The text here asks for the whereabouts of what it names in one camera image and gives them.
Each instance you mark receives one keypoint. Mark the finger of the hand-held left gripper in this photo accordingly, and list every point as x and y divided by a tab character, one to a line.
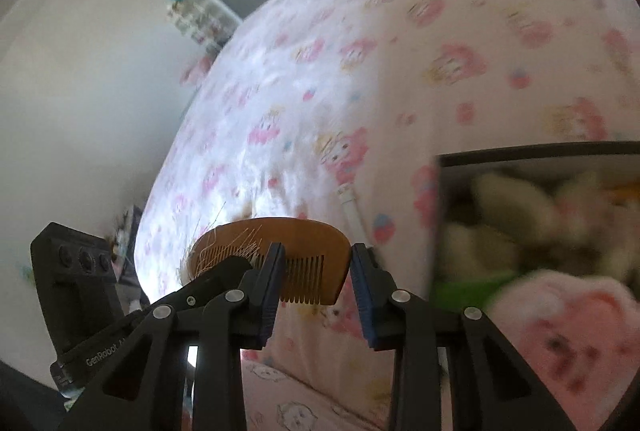
225	273

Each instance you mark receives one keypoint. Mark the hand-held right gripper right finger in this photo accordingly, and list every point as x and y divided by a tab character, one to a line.
362	301

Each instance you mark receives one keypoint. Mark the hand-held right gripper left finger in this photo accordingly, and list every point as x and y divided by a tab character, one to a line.
270	296

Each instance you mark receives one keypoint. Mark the wooden comb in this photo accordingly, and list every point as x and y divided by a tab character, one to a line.
300	241

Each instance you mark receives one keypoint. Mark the white plush dog towel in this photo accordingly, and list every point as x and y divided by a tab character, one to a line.
505	201

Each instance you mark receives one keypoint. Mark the pink plush towel with face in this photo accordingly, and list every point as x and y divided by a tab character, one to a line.
575	311

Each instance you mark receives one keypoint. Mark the dark storage box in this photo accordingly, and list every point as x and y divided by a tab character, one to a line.
525	152

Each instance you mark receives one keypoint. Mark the green cloth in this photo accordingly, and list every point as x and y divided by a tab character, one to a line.
460	293

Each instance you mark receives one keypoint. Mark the pink toy box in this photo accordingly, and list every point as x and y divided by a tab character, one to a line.
196	70

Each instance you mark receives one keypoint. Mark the pink printed blanket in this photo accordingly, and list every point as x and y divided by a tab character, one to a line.
400	11

